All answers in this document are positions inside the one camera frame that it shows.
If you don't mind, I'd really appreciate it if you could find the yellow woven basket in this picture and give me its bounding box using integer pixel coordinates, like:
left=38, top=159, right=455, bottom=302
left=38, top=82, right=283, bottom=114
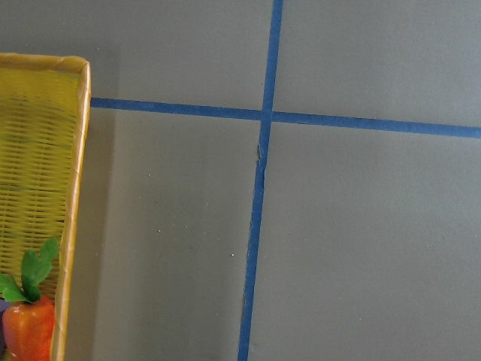
left=1, top=53, right=91, bottom=360

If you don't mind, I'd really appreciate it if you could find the orange toy carrot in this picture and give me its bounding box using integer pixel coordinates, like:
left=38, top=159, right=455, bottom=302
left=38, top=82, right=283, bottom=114
left=1, top=238, right=59, bottom=360

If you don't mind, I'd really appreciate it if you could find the purple foam cube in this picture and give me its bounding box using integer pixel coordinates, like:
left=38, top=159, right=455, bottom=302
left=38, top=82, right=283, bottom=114
left=0, top=299, right=10, bottom=357

